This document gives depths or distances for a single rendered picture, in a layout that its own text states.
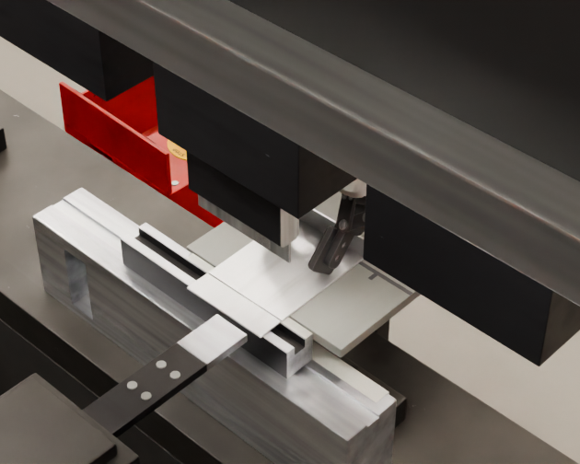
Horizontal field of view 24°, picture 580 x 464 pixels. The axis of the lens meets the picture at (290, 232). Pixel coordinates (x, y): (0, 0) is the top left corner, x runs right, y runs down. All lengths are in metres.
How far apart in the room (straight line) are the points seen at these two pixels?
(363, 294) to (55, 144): 0.50
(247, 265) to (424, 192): 0.66
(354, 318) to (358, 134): 0.61
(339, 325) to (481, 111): 0.62
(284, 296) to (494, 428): 0.22
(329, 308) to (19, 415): 0.27
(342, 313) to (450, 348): 1.39
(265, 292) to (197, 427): 0.15
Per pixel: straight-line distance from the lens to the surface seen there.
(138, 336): 1.21
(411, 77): 0.50
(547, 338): 0.82
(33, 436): 0.98
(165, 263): 1.15
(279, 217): 0.98
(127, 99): 1.74
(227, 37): 0.53
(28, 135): 1.52
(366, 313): 1.10
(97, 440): 0.97
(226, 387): 1.14
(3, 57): 3.27
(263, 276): 1.13
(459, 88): 0.49
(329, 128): 0.50
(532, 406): 2.40
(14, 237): 1.38
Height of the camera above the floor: 1.77
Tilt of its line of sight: 41 degrees down
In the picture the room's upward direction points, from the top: straight up
